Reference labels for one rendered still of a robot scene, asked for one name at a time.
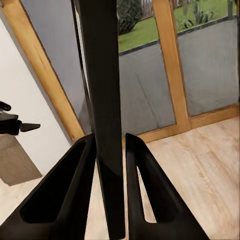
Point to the cabinet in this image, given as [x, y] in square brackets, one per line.
[16, 166]

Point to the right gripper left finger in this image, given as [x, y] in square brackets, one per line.
[57, 208]

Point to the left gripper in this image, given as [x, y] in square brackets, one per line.
[10, 124]

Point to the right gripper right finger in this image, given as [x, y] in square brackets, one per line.
[174, 220]

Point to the poster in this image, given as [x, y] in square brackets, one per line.
[96, 28]

